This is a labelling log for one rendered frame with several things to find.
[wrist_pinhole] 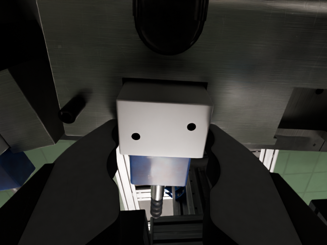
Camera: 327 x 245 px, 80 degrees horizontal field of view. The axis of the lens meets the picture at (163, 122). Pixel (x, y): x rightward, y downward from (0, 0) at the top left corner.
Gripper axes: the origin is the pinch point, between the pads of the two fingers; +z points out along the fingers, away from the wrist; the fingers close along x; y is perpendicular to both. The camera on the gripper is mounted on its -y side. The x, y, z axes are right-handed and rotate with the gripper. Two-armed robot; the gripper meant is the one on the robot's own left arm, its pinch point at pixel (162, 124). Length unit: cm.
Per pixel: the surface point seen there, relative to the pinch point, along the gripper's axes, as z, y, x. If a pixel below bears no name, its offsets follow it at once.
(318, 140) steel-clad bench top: 10.4, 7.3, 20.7
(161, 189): 1.0, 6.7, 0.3
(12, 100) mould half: 4.9, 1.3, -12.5
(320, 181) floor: 90, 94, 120
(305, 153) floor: 90, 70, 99
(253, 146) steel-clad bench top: 10.4, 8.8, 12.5
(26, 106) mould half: 4.9, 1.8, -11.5
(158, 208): 1.0, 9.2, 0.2
